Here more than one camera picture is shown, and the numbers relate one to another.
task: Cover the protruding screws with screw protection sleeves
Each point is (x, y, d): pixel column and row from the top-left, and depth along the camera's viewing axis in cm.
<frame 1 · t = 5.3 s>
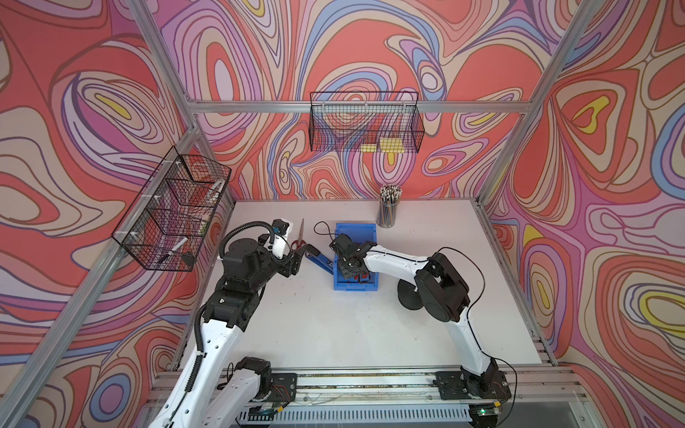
left hand: (295, 240, 71), fingers open
right hand: (353, 272, 98), fingers open
blue plastic parts bin: (359, 234, 104), point 6 cm above the table
mesh pencil cup with pencils: (388, 205, 103), point 14 cm above the table

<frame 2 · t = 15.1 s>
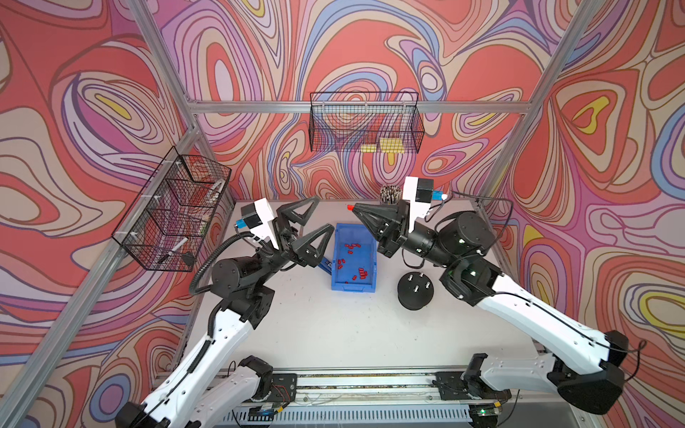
left hand: (328, 220, 48), fingers open
right hand: (352, 216, 49), fingers closed
the named things where they were.

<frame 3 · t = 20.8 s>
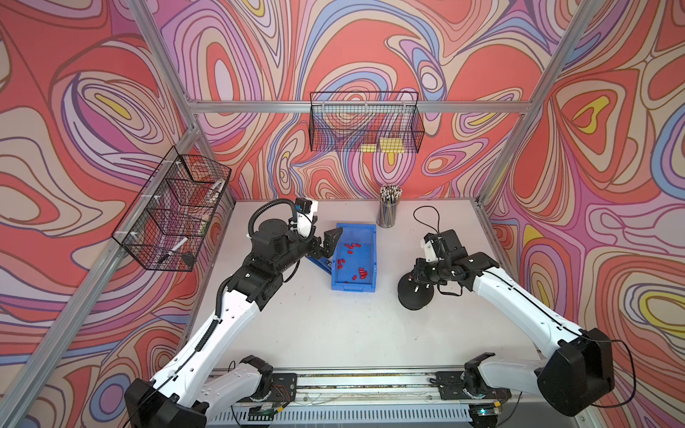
left hand: (332, 224, 68), fingers open
right hand: (414, 280, 81), fingers closed
the named things where they were.

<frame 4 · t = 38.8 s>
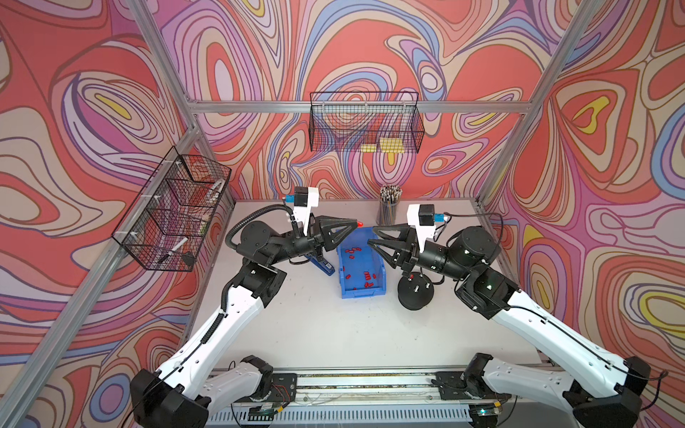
left hand: (357, 231, 53), fingers closed
right hand: (370, 243, 56), fingers open
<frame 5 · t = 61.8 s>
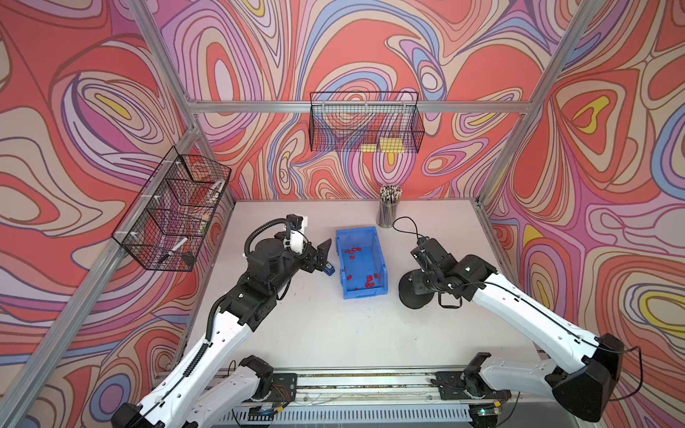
left hand: (318, 236, 69), fingers open
right hand: (424, 286, 77), fingers closed
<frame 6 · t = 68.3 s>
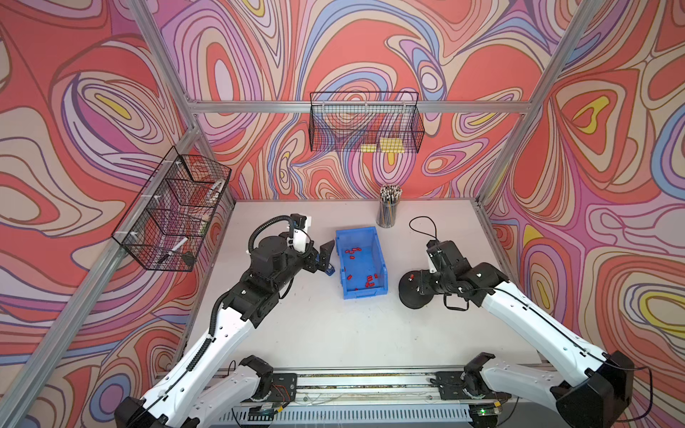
left hand: (322, 237, 70), fingers open
right hand: (424, 288, 78), fingers closed
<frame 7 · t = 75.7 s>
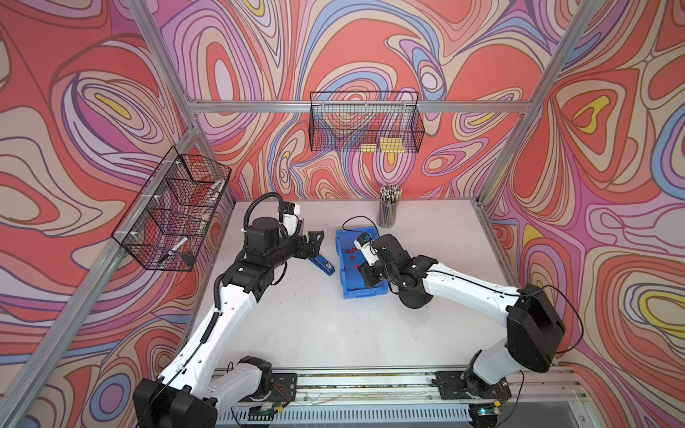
left hand: (314, 232, 74), fingers open
right hand: (362, 274, 84), fingers closed
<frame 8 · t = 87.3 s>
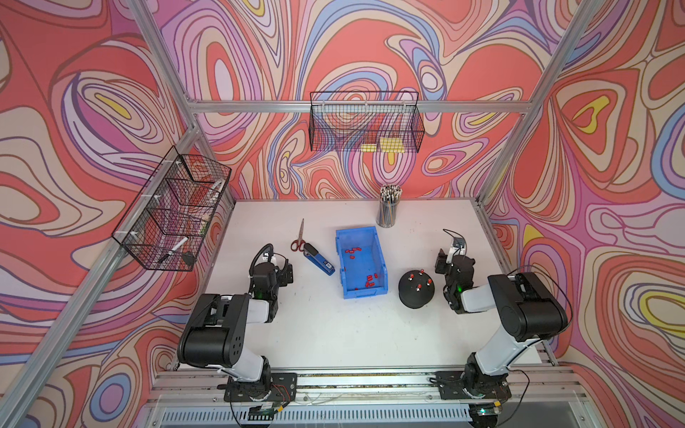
left hand: (276, 264, 94), fingers open
right hand: (449, 256, 96), fingers open
red handled scissors: (300, 242, 107), point 2 cm above the table
red screw protection sleeve: (412, 275, 84), point 13 cm above the table
red protection sleeve: (422, 271, 87), point 12 cm above the table
red protection sleeve 2: (429, 280, 84), point 12 cm above the table
red protection sleeve 3: (419, 285, 82), point 13 cm above the table
